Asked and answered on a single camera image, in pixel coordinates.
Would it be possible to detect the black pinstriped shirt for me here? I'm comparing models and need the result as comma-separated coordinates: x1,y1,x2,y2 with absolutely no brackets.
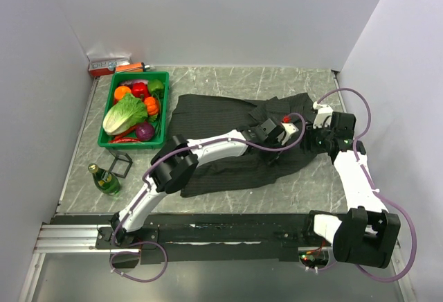
168,93,316,198

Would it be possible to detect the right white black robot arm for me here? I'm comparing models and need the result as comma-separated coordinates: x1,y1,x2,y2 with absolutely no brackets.
300,104,401,268

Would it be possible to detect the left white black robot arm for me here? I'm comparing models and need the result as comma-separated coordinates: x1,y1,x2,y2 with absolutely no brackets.
111,118,298,248

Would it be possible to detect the green plastic basket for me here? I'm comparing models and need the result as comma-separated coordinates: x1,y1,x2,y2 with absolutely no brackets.
98,71,170,150

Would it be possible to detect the small orange pumpkin toy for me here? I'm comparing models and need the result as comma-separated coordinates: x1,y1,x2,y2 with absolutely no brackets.
143,96,160,116

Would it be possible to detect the green bell pepper toy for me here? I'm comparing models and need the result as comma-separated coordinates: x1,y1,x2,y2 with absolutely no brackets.
147,79,165,98

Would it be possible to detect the purple onion toy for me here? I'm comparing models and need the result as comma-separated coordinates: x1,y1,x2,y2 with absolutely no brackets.
135,122,156,142

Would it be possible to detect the red bell pepper toy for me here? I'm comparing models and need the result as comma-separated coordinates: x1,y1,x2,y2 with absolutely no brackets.
132,82,150,100

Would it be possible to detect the napa cabbage toy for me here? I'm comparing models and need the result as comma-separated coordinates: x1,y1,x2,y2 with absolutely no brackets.
102,93,148,135

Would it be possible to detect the orange glue tube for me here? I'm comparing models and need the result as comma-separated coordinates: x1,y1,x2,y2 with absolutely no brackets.
114,62,151,73

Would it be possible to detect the red chili pepper toy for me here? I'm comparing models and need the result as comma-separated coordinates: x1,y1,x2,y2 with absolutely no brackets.
109,125,141,143

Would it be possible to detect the orange fruit toy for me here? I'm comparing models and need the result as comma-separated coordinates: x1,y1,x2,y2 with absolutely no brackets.
114,86,132,101

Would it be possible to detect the green glass bottle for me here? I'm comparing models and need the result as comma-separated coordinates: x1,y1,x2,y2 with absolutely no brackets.
88,163,120,195

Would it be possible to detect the red white cardboard box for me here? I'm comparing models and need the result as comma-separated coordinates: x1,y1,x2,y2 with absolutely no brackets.
88,57,131,78

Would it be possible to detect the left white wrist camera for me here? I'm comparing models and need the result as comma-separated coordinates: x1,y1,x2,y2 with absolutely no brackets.
280,116,299,146

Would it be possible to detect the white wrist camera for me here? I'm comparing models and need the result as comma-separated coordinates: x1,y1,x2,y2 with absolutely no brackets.
280,116,299,146
313,101,334,129

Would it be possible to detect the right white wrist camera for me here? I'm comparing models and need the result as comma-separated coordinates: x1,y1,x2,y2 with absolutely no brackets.
313,101,334,129

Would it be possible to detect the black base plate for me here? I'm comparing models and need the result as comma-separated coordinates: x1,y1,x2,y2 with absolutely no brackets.
51,213,383,265

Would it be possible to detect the black square frame stand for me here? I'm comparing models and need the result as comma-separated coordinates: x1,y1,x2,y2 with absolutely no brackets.
109,150,133,179

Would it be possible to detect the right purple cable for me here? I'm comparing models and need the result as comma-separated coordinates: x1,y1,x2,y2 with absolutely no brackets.
304,87,418,284

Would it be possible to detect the aluminium rail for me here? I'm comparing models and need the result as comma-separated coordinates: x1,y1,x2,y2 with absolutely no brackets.
33,221,401,254

